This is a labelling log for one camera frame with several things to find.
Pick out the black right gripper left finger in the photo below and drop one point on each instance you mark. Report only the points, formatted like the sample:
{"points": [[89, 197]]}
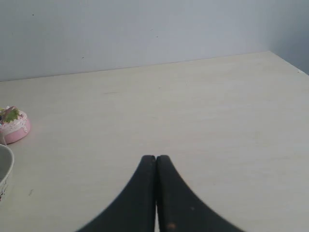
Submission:
{"points": [[133, 210]]}

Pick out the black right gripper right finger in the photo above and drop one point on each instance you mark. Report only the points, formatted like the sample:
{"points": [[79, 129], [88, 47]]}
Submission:
{"points": [[179, 209]]}

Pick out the white ceramic bowl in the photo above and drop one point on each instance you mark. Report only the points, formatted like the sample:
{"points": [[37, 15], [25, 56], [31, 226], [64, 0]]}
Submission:
{"points": [[6, 170]]}

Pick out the pink toy cake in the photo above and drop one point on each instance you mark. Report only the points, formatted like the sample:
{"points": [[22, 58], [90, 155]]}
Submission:
{"points": [[14, 125]]}

